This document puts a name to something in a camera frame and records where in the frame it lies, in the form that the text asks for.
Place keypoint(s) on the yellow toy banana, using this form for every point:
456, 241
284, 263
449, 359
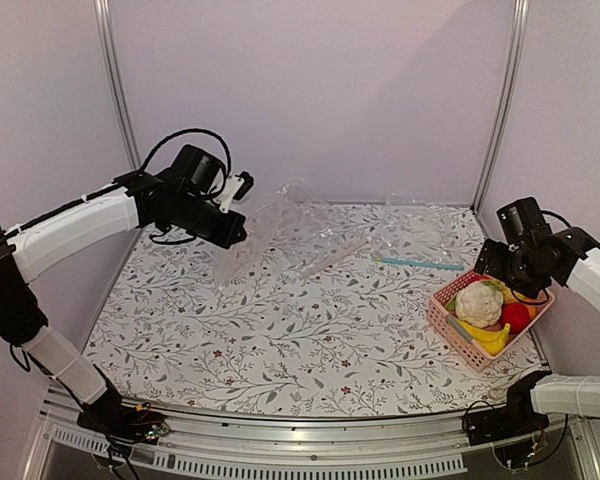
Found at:
492, 342

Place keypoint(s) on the red toy apple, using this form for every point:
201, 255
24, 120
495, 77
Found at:
517, 316

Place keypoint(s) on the yellow toy lemon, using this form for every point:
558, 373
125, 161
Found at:
510, 296

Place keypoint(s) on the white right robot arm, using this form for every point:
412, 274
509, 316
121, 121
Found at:
575, 395

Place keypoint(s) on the aluminium front rail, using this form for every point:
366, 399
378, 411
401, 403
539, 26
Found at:
207, 444

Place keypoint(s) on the left aluminium post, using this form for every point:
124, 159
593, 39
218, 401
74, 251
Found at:
105, 27

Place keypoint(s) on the orange toy fruit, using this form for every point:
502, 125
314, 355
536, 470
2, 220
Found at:
532, 310

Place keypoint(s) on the clear bag at back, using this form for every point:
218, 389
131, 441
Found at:
312, 234

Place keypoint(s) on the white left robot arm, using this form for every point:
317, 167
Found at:
30, 249

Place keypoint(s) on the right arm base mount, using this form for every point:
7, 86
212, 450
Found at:
516, 418

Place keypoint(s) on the white toy cauliflower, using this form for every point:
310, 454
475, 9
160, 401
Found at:
479, 304

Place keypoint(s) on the right aluminium post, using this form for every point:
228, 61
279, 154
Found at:
505, 100

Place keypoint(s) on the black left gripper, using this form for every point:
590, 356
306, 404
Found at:
236, 221

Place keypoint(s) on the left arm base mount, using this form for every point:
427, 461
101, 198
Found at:
131, 425

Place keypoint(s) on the floral tablecloth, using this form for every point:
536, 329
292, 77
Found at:
352, 340

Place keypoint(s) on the aluminium post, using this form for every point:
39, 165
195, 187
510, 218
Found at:
505, 100
105, 27

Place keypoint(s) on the clear zip top bag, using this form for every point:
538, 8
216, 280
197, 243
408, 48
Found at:
264, 220

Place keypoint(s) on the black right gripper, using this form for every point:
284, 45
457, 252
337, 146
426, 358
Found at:
494, 265

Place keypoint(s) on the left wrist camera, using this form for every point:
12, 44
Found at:
235, 188

